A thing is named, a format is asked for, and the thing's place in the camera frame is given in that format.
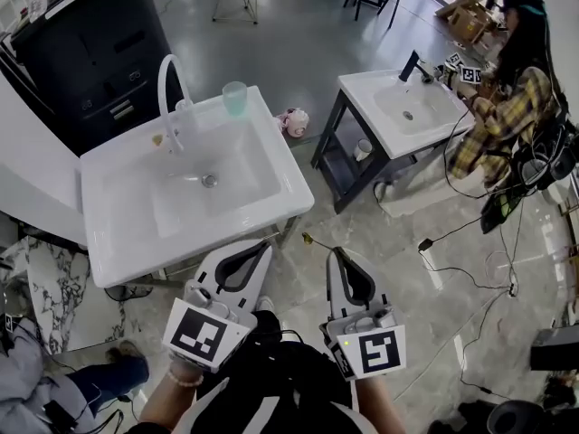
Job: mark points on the white shoe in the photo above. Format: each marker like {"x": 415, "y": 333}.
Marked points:
{"x": 264, "y": 304}

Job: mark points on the pink toy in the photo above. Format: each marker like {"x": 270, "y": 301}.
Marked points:
{"x": 296, "y": 122}

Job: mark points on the person's right forearm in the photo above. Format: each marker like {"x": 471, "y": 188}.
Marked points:
{"x": 375, "y": 405}

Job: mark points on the black faucet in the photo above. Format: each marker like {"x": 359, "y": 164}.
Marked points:
{"x": 409, "y": 66}

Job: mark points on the white mug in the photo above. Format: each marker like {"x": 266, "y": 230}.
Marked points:
{"x": 363, "y": 149}

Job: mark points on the black green pouch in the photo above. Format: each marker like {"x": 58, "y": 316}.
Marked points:
{"x": 497, "y": 213}

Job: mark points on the white arched faucet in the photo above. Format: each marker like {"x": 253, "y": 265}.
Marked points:
{"x": 165, "y": 75}

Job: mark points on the brown cardboard box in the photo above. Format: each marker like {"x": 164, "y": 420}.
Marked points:
{"x": 466, "y": 18}

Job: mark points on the translucent green cup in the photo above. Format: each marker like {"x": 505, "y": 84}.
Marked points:
{"x": 235, "y": 100}

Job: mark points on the large white sink basin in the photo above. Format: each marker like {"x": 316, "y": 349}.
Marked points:
{"x": 135, "y": 206}

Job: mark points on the person's left forearm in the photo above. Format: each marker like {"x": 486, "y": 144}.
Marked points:
{"x": 167, "y": 405}

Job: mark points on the black metal sink stand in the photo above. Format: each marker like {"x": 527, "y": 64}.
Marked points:
{"x": 335, "y": 120}

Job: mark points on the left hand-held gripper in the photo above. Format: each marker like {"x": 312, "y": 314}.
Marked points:
{"x": 194, "y": 337}

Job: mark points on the chrome sink stand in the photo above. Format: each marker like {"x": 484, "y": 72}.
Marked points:
{"x": 287, "y": 231}

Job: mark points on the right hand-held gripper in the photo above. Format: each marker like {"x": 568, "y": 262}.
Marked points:
{"x": 375, "y": 351}

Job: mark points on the black box device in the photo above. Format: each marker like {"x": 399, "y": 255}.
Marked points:
{"x": 554, "y": 351}

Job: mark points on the black cabinet machine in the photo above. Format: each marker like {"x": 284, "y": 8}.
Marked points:
{"x": 113, "y": 61}

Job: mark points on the black white jacket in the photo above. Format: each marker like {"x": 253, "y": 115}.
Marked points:
{"x": 289, "y": 378}

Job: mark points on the green toothbrush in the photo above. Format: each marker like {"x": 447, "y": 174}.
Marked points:
{"x": 308, "y": 238}

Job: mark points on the black round stool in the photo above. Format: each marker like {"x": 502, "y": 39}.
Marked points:
{"x": 515, "y": 418}

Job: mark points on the marble pattern table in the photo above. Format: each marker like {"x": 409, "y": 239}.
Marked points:
{"x": 59, "y": 287}

